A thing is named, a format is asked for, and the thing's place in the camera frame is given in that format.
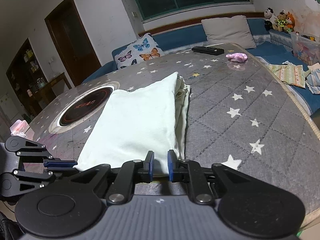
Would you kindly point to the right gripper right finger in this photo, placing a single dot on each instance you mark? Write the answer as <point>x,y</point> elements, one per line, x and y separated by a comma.
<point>193,176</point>

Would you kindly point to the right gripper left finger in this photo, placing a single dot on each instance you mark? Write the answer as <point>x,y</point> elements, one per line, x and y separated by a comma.
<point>125,178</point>

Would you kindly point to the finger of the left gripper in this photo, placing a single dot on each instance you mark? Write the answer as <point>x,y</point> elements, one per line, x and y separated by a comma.
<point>33,152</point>
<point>19,183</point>

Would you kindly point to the pale green garment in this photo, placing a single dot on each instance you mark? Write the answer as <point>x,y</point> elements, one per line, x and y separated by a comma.
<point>152,118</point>

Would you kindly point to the striped baby clothes pile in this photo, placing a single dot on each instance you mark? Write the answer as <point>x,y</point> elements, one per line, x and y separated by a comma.
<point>289,73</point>

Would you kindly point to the light blue clothes pile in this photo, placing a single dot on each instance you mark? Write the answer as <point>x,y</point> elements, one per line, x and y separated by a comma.
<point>313,78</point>

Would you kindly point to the pink tissue box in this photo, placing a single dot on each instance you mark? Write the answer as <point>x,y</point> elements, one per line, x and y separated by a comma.
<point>19,128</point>

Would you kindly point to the dark wooden shelf cabinet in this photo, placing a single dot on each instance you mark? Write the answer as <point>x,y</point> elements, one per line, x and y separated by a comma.
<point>28,81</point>

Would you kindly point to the round black induction cooktop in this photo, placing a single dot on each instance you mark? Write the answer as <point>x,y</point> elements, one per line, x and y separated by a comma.
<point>82,107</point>

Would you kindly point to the grey star-pattern table cover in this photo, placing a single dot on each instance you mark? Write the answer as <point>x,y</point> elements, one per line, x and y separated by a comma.
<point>246,113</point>

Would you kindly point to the dark brown door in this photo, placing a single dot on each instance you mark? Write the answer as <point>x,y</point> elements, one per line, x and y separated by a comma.
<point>72,42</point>

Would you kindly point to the black remote control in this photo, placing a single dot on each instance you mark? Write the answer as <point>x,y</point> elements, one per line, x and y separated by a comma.
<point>208,50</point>

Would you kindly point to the butterfly print pillow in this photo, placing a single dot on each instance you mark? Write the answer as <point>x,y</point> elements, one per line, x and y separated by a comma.
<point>143,49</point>

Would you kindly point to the pink twisted cloth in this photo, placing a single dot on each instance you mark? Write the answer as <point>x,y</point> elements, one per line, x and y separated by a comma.
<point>237,57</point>

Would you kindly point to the grey plain pillow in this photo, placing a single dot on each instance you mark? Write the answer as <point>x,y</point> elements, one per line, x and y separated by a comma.
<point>229,30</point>

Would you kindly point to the clear plastic toy box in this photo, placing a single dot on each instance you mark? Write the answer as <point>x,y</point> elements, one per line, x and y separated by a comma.
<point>305,49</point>

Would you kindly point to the panda plush toy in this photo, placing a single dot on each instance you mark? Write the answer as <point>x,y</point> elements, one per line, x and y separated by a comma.
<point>269,18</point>

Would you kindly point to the brown bear plush toy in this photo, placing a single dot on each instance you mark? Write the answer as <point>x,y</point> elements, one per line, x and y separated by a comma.
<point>280,23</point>

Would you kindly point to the orange fox plush toy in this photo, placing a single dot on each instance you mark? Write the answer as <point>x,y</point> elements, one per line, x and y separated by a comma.
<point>290,23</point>

